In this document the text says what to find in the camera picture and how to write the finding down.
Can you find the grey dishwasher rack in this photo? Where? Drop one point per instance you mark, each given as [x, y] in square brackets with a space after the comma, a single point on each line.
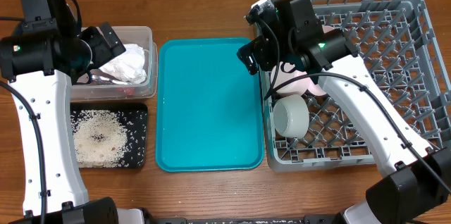
[398, 44]

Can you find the small pink plate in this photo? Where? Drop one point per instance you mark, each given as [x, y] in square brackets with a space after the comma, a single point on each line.
[287, 72]

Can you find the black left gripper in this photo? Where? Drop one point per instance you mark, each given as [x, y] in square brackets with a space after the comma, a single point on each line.
[105, 52]

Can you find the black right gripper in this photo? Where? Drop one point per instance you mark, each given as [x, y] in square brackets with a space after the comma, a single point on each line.
[261, 48]

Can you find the clear plastic bin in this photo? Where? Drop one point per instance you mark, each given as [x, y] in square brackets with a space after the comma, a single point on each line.
[142, 36]

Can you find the red snack wrapper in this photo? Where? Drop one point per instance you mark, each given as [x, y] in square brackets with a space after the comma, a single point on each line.
[107, 86]

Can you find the white tissue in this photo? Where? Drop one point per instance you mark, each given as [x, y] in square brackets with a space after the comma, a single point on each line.
[129, 66]

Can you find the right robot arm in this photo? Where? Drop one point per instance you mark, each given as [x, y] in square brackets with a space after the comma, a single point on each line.
[415, 176]

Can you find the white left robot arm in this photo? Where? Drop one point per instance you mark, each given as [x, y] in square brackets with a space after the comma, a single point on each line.
[40, 63]

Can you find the cooked white rice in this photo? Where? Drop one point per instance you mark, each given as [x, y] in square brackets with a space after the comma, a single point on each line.
[100, 139]

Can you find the grey bowl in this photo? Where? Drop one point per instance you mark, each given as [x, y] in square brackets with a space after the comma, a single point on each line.
[291, 116]

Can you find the teal plastic tray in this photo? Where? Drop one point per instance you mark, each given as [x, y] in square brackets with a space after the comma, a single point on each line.
[208, 114]

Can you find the large pink plate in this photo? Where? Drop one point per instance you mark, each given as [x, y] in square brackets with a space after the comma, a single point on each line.
[313, 88]

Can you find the black tray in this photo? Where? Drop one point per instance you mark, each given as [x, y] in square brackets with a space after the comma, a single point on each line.
[137, 136]

